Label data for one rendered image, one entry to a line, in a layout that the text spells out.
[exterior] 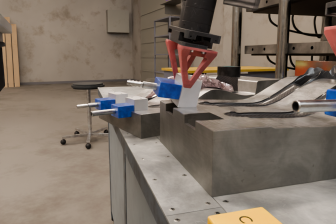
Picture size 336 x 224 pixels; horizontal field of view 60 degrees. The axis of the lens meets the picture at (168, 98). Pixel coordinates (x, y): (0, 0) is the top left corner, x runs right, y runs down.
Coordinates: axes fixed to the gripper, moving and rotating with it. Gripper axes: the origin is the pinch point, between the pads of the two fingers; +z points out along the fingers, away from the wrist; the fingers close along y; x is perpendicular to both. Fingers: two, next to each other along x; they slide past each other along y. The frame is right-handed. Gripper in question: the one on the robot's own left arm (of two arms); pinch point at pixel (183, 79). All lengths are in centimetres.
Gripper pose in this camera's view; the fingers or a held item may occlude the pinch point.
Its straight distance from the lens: 54.2
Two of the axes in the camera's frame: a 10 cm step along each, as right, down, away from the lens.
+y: -2.8, -3.0, 9.1
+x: -9.4, -1.0, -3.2
